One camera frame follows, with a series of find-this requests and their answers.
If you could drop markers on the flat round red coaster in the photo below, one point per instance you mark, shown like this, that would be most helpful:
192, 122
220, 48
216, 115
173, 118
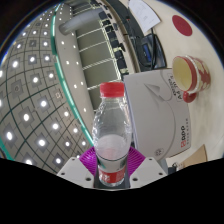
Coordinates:
182, 25

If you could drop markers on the row of black office chairs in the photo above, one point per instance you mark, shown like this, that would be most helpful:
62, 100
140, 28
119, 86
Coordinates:
113, 43

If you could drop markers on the white printer paper carton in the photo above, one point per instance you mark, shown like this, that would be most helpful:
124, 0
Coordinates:
156, 116

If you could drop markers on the red and white mug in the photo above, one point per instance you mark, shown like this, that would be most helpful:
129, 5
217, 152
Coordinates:
191, 76

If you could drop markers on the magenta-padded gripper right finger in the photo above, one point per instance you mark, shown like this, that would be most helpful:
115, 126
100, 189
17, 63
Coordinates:
146, 168

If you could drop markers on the recessed ceiling lights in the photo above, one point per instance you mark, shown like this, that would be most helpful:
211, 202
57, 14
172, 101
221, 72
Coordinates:
43, 103

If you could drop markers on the black desktop console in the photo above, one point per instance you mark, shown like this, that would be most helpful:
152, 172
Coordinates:
150, 50

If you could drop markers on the clear red-capped water bottle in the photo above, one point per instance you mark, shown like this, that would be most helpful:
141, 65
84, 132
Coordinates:
111, 133

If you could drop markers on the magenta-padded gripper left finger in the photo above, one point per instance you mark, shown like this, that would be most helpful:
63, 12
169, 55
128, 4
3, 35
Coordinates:
75, 168

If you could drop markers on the white printed paper sheets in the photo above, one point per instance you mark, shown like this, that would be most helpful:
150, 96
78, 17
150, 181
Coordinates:
144, 13

